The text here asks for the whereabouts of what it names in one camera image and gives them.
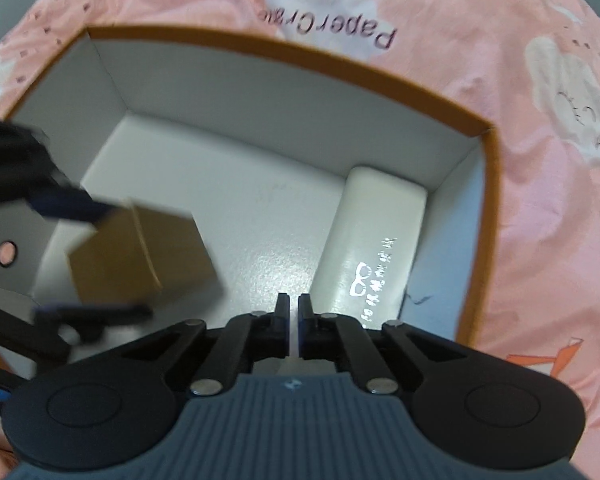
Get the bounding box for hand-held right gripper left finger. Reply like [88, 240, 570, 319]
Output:
[120, 294, 291, 396]

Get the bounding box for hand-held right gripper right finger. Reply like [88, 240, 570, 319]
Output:
[299, 294, 468, 395]

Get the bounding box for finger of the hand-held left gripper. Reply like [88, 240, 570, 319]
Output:
[0, 300, 154, 362]
[0, 114, 117, 224]

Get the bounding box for small brown cardboard box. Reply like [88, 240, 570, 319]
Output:
[68, 200, 222, 312]

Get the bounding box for orange cardboard box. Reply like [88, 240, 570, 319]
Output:
[0, 25, 504, 376]

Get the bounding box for white glasses case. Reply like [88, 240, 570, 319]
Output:
[311, 165, 429, 332]

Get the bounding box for pink printed blanket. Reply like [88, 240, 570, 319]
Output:
[0, 0, 600, 480]

